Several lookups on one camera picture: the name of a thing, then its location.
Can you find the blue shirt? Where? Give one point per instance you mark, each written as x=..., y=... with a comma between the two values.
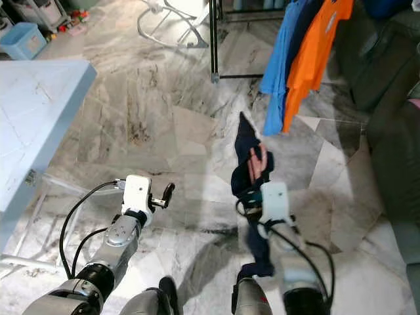
x=275, y=72

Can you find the navy blue garment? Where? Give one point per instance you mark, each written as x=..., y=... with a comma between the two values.
x=246, y=141

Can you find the grey drawer unit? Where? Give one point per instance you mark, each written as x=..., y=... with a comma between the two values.
x=39, y=13

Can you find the black metal clothes rack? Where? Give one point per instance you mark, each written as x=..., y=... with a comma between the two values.
x=213, y=46

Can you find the white plastic folding table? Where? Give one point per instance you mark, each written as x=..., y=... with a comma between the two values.
x=39, y=111

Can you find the pink cushion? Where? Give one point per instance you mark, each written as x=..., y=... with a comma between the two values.
x=415, y=103

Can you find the dark green sofa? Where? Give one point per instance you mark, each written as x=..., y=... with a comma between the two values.
x=387, y=131

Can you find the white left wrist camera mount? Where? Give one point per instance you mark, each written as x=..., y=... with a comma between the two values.
x=138, y=192

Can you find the blue plastic bin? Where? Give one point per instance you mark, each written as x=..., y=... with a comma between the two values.
x=25, y=41

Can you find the orange shirt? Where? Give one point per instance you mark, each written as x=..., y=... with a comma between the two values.
x=312, y=59

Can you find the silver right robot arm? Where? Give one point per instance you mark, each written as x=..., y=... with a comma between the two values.
x=298, y=275

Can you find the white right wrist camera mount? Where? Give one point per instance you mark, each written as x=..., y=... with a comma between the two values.
x=275, y=202

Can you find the dark blue storage box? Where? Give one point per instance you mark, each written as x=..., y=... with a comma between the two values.
x=386, y=6

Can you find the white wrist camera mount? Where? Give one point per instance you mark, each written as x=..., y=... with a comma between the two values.
x=138, y=192
x=275, y=202

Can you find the red plastic toy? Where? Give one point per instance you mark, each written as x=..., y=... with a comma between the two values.
x=72, y=25

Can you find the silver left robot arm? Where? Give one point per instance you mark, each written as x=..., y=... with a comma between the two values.
x=111, y=249

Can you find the robot right leg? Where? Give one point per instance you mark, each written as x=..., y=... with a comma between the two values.
x=252, y=302

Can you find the silver metal tube frame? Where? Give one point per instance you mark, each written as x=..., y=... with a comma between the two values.
x=190, y=42

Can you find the pink clothes hanger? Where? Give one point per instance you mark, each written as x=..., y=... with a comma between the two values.
x=259, y=164

